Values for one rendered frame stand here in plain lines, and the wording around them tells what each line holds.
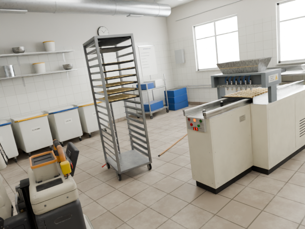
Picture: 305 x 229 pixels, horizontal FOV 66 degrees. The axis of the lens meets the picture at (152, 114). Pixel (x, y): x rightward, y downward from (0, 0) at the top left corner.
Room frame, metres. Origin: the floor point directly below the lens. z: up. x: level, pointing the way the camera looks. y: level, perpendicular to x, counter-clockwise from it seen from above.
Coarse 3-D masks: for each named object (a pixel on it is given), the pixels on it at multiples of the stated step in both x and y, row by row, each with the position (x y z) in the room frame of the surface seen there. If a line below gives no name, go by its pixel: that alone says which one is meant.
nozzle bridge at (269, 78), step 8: (256, 72) 2.53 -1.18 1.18; (264, 72) 2.42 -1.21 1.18; (272, 72) 2.49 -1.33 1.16; (280, 72) 2.59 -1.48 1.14; (216, 80) 2.99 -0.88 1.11; (224, 80) 2.93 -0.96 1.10; (232, 80) 2.83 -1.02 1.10; (256, 80) 2.58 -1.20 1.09; (264, 80) 2.42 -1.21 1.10; (272, 80) 2.48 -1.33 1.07; (280, 80) 2.58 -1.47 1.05; (224, 88) 3.08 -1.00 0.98; (272, 88) 2.48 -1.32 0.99; (272, 96) 2.48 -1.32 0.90
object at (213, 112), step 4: (288, 84) 3.16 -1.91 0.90; (240, 100) 2.52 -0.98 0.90; (244, 100) 2.52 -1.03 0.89; (248, 100) 2.56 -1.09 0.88; (252, 100) 2.61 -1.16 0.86; (232, 104) 2.40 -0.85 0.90; (236, 104) 2.44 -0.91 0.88; (240, 104) 2.48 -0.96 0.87; (244, 104) 2.52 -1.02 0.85; (220, 108) 2.28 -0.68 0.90; (224, 108) 2.32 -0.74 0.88; (228, 108) 2.36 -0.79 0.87; (232, 108) 2.40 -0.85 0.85; (204, 112) 2.17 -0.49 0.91; (208, 112) 2.18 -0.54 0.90; (212, 112) 2.21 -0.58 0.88; (216, 112) 2.25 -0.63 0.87; (220, 112) 2.28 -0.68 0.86; (224, 112) 2.32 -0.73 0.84; (204, 116) 2.18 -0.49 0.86; (208, 116) 2.18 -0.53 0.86; (212, 116) 2.21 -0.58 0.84
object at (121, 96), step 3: (108, 96) 3.34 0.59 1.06; (111, 96) 3.28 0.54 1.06; (114, 96) 3.27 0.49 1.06; (117, 96) 3.18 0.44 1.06; (120, 96) 3.12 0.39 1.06; (123, 96) 3.10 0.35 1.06; (126, 96) 3.04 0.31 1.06; (129, 96) 2.98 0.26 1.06; (132, 96) 3.02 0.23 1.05; (102, 99) 3.14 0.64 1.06; (108, 99) 3.00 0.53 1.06; (111, 99) 2.98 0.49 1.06; (114, 99) 2.92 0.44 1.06; (117, 99) 2.88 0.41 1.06; (120, 99) 2.88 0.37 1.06
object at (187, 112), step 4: (256, 88) 3.20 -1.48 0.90; (216, 100) 2.71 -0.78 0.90; (220, 100) 2.73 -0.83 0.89; (224, 100) 2.78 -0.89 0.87; (228, 100) 2.82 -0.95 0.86; (232, 100) 2.87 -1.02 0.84; (204, 104) 2.60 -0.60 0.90; (208, 104) 2.61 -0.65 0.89; (212, 104) 2.65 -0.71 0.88; (216, 104) 2.69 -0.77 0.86; (192, 108) 2.47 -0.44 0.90; (196, 108) 2.50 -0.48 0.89; (200, 108) 2.53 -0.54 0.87; (204, 108) 2.57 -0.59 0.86; (208, 108) 2.61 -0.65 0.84; (184, 112) 2.40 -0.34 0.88; (188, 112) 2.43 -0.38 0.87; (192, 112) 2.46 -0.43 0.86; (196, 112) 2.49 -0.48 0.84
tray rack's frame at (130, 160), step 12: (108, 36) 2.84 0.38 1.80; (120, 36) 2.90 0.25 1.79; (84, 48) 3.31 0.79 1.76; (120, 72) 3.51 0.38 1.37; (96, 108) 3.31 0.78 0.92; (120, 156) 3.30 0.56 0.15; (132, 156) 3.24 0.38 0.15; (144, 156) 3.17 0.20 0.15; (120, 168) 2.88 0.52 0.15; (132, 168) 2.84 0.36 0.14
